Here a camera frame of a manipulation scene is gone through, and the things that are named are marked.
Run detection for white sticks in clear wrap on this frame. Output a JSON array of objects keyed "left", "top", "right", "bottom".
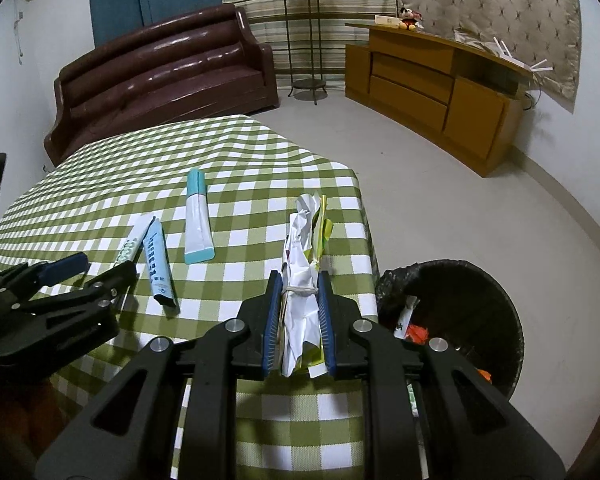
[{"left": 452, "top": 30, "right": 553, "bottom": 76}]

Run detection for white paper wrapper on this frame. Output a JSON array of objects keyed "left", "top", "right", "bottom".
[{"left": 279, "top": 192, "right": 336, "bottom": 378}]

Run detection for plush mouse toy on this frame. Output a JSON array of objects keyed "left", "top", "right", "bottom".
[{"left": 397, "top": 6, "right": 422, "bottom": 31}]

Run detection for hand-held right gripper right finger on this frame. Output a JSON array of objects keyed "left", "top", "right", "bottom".
[{"left": 316, "top": 270, "right": 566, "bottom": 480}]

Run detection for black metal plant stand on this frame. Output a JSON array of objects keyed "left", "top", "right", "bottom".
[{"left": 282, "top": 0, "right": 328, "bottom": 106}]

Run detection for blue curtain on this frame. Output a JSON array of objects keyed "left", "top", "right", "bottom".
[{"left": 87, "top": 0, "right": 223, "bottom": 46}]

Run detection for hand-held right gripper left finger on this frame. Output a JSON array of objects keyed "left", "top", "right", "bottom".
[{"left": 34, "top": 270, "right": 286, "bottom": 480}]

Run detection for quilted beige wall cloth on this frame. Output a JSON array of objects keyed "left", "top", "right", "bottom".
[{"left": 395, "top": 0, "right": 582, "bottom": 113}]

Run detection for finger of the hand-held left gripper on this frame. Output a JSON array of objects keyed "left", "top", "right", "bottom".
[
  {"left": 0, "top": 260, "right": 138, "bottom": 361},
  {"left": 0, "top": 252, "right": 90, "bottom": 311}
]

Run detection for wooden cabinet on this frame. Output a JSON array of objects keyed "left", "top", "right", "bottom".
[{"left": 344, "top": 22, "right": 536, "bottom": 177}]

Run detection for black trash bin with liner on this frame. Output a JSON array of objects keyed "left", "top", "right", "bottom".
[{"left": 375, "top": 259, "right": 525, "bottom": 401}]

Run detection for white green rolled tube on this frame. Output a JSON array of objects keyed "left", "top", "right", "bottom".
[{"left": 115, "top": 215, "right": 157, "bottom": 271}]

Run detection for blue tube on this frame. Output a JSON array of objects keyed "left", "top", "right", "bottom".
[{"left": 142, "top": 217, "right": 181, "bottom": 311}]

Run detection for dark brown leather sofa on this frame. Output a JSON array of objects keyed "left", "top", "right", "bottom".
[{"left": 43, "top": 3, "right": 281, "bottom": 167}]

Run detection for teal and white tube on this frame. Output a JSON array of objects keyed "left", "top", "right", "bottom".
[{"left": 184, "top": 169, "right": 216, "bottom": 265}]

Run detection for white green pack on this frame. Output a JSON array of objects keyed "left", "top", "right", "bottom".
[{"left": 392, "top": 295, "right": 421, "bottom": 341}]

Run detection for green checked tablecloth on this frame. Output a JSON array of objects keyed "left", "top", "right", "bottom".
[{"left": 0, "top": 114, "right": 378, "bottom": 480}]

